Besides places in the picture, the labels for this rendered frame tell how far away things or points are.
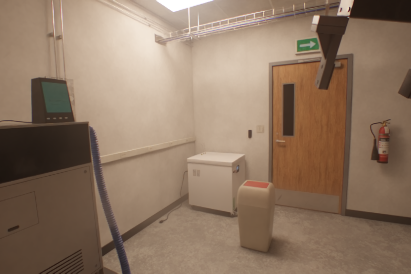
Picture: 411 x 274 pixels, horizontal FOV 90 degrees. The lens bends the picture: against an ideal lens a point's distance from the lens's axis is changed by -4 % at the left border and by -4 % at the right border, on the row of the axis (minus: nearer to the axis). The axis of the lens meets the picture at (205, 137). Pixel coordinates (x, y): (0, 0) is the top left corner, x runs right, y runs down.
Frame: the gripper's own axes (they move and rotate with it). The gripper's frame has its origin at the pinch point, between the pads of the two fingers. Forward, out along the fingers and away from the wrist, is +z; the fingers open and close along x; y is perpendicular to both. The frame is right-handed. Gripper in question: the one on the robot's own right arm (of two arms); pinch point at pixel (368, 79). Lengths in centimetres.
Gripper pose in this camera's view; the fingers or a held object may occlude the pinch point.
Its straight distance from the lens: 41.8
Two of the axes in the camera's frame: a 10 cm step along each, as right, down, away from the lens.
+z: -0.3, 8.6, 5.1
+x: 9.8, 1.2, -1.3
